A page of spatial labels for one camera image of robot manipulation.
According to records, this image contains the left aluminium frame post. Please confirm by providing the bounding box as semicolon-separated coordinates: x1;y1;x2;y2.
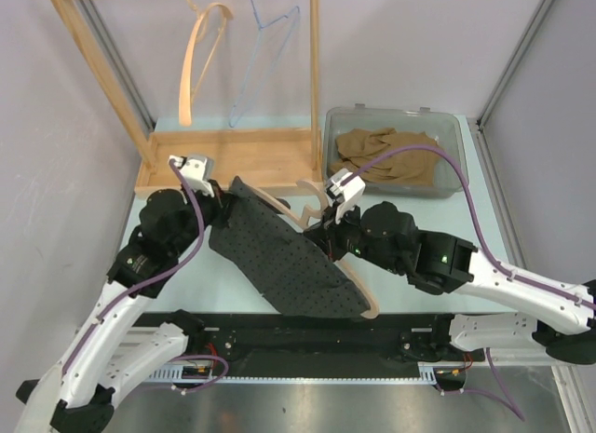
74;0;156;136

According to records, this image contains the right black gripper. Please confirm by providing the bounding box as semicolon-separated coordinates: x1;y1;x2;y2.
305;196;403;275

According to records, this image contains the aluminium frame post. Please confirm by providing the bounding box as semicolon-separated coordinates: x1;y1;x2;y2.
479;0;562;129
74;0;156;136

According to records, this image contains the clear plastic bin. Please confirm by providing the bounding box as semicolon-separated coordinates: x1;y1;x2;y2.
324;102;469;199

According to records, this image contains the right aluminium frame post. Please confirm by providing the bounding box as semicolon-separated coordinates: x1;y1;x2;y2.
479;0;562;129

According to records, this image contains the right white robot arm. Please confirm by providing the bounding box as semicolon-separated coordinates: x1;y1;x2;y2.
305;202;595;365

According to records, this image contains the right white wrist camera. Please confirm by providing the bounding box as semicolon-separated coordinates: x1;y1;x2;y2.
325;169;366;224

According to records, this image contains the wooden clothes rack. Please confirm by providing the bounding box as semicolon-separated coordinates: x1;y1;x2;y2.
50;0;322;196

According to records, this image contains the blue wire hanger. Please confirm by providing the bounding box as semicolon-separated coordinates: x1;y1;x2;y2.
227;0;301;129

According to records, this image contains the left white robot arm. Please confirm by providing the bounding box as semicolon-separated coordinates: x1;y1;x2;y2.
16;180;227;432

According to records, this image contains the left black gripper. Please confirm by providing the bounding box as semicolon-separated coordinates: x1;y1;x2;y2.
169;178;238;256

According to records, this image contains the white slotted cable duct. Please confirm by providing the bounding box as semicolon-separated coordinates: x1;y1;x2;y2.
144;363;465;391

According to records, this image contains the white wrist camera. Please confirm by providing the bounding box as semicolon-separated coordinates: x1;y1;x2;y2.
325;169;366;224
169;155;215;196

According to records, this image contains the dark grey dotted skirt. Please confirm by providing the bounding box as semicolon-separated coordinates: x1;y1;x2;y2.
208;175;369;320

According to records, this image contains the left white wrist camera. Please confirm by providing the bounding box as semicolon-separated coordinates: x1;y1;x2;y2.
169;155;215;196

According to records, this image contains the light wooden hanger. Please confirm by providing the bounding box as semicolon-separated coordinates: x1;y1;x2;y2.
178;0;234;127

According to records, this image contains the tan cloth garment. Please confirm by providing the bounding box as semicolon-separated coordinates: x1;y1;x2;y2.
329;127;444;189

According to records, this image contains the white rounded object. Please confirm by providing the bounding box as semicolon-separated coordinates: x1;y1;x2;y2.
14;382;55;433

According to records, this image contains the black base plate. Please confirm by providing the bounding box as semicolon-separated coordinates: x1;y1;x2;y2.
197;313;484;378

